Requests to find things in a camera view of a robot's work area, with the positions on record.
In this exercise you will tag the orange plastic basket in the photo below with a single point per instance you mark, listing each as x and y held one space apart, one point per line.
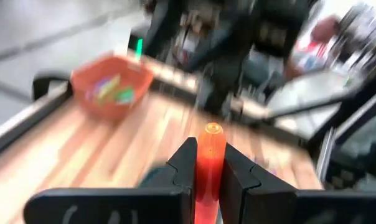
82 77

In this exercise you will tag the black aluminium table frame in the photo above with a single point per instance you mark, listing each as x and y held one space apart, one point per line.
20 127

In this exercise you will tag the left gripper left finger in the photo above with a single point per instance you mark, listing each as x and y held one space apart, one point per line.
113 205

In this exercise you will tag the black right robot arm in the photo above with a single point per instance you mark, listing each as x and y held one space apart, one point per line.
228 62

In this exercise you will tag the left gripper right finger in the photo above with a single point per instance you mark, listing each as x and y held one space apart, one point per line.
284 205

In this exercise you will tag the orange translucent highlighter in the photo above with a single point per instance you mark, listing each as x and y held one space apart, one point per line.
209 165

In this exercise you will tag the purple slim highlighter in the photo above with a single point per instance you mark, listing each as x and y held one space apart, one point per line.
96 90

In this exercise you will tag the dark metal cart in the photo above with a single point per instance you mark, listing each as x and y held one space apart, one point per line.
346 130

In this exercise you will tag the yellow-green slim highlighter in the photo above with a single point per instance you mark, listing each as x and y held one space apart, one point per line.
110 87

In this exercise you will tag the green slim highlighter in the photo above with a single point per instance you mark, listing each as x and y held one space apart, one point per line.
125 96

